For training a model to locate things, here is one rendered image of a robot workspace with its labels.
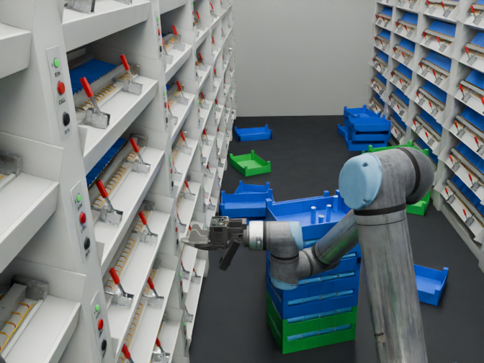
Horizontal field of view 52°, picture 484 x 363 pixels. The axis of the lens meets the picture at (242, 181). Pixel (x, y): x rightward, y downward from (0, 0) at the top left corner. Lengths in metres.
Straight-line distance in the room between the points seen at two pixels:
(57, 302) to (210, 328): 1.37
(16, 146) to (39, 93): 0.08
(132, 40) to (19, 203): 0.79
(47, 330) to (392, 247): 0.71
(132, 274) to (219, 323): 0.99
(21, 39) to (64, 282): 0.35
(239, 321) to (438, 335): 0.79
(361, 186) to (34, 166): 0.66
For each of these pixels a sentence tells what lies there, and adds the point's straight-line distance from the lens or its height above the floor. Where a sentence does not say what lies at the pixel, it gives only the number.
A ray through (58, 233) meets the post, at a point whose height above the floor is 1.00.
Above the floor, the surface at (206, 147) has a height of 0.50.
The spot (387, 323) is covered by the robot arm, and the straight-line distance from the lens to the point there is 1.18.
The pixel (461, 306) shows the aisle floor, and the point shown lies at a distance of 2.38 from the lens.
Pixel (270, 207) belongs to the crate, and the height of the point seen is 0.53.
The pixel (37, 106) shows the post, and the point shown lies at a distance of 0.70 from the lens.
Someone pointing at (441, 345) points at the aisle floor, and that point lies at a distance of 2.15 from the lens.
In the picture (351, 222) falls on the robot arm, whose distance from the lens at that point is 1.42.
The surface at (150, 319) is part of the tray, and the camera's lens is 1.39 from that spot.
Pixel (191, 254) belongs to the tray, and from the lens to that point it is 2.04.
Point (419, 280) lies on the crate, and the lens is 2.49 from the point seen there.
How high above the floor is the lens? 1.33
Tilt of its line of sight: 23 degrees down
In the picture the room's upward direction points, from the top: 2 degrees counter-clockwise
